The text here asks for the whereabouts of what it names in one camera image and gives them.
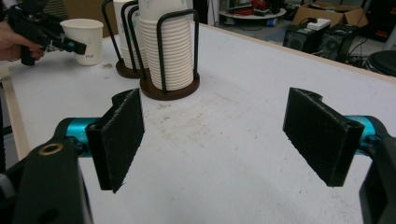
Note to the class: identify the single white paper cup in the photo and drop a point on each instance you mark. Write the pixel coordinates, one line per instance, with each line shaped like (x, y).
(87, 40)

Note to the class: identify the white round table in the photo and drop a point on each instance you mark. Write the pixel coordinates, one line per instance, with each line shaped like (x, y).
(249, 15)

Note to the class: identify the white table mat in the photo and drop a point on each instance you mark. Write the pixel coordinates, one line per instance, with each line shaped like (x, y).
(233, 140)

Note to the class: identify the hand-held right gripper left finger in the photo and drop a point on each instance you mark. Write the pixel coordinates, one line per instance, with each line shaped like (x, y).
(120, 140)

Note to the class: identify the short stack of paper cups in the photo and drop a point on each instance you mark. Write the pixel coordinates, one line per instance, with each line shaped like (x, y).
(126, 46)

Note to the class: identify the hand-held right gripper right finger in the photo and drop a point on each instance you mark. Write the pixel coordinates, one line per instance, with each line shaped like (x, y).
(320, 137)

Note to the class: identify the open cardboard box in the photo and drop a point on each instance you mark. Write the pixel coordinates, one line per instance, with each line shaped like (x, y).
(333, 14)

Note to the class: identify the black round stool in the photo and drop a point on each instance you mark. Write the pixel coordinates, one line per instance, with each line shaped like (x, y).
(384, 62)

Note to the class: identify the black computer tower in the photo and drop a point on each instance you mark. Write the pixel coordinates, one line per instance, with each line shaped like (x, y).
(337, 42)
(300, 39)

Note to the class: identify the small white box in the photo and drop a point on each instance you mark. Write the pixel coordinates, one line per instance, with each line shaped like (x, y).
(319, 23)

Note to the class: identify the tall stack of paper cups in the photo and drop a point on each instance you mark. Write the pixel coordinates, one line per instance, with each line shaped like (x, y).
(176, 49)

